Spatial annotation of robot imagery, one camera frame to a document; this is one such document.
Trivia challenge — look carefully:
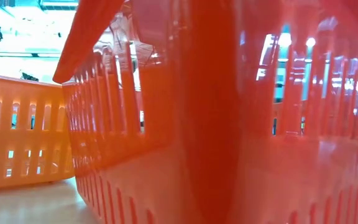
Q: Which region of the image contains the red slotted plastic basket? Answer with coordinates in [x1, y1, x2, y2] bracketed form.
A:
[52, 0, 358, 224]

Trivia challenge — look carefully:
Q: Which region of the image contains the orange slotted plastic basket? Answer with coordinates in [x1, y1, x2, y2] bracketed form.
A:
[0, 73, 76, 191]

